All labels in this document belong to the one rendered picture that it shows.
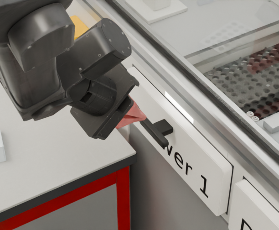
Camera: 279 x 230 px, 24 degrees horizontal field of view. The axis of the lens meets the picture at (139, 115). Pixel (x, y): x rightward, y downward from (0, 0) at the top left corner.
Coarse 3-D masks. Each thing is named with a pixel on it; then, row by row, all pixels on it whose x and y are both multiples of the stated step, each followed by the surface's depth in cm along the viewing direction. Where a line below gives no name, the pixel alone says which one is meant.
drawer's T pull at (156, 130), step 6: (144, 120) 109; (162, 120) 109; (144, 126) 109; (150, 126) 108; (156, 126) 108; (162, 126) 108; (168, 126) 108; (150, 132) 107; (156, 132) 107; (162, 132) 107; (168, 132) 108; (156, 138) 106; (162, 138) 106; (162, 144) 105; (168, 144) 105
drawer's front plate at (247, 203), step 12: (240, 192) 96; (252, 192) 95; (240, 204) 97; (252, 204) 94; (264, 204) 93; (240, 216) 99; (252, 216) 96; (264, 216) 92; (276, 216) 92; (228, 228) 103; (240, 228) 100; (252, 228) 97; (264, 228) 94; (276, 228) 91
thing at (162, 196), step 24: (144, 144) 126; (144, 168) 130; (168, 168) 120; (144, 192) 135; (168, 192) 124; (192, 192) 114; (144, 216) 140; (168, 216) 128; (192, 216) 118; (216, 216) 110
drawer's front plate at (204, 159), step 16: (144, 80) 114; (144, 96) 113; (160, 96) 111; (144, 112) 116; (160, 112) 110; (176, 112) 108; (144, 128) 118; (176, 128) 107; (192, 128) 105; (176, 144) 109; (192, 144) 104; (208, 144) 102; (176, 160) 111; (192, 160) 106; (208, 160) 101; (224, 160) 100; (192, 176) 108; (208, 176) 103; (224, 176) 99; (208, 192) 105; (224, 192) 102; (224, 208) 105
